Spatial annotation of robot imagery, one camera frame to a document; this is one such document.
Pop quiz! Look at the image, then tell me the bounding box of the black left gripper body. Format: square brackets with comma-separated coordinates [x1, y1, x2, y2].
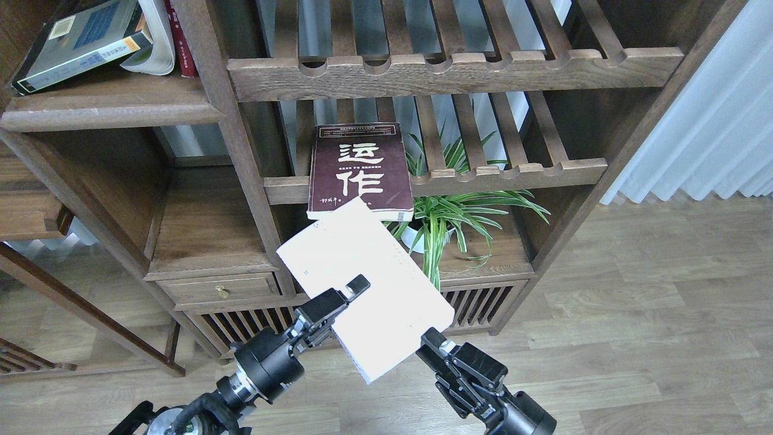
[234, 288, 351, 405]

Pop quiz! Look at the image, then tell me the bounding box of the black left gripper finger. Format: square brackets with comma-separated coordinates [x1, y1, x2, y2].
[342, 274, 371, 301]

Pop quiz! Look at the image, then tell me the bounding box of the brass drawer knob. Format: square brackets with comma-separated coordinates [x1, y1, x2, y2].
[216, 285, 230, 299]

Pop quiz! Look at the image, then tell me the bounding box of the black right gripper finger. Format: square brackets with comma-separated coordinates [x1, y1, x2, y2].
[415, 327, 457, 370]

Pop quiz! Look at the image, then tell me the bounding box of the white paperback book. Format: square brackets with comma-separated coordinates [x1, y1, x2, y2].
[277, 198, 455, 384]

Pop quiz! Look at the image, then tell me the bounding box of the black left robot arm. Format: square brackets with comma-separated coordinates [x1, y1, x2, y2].
[111, 274, 371, 434]

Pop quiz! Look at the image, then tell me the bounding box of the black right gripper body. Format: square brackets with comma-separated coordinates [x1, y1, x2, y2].
[434, 343, 557, 434]

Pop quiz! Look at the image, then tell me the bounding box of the cream paged upright book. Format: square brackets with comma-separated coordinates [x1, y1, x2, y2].
[120, 1, 176, 76]

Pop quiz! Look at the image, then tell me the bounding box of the white curtain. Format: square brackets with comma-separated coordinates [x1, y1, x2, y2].
[601, 1, 772, 205]

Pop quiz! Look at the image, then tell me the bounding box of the dark wooden bookshelf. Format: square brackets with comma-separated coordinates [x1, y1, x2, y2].
[2, 1, 746, 357]

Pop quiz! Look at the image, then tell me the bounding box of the dark red book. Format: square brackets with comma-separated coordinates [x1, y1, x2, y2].
[307, 122, 414, 221]

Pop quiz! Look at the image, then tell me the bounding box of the white plant pot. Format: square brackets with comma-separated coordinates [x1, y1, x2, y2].
[400, 219, 455, 254]

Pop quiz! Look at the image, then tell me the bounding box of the red spine upright book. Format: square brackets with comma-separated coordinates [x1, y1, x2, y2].
[164, 0, 198, 78]

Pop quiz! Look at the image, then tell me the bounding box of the green spider plant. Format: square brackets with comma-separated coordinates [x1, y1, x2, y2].
[383, 133, 550, 291]

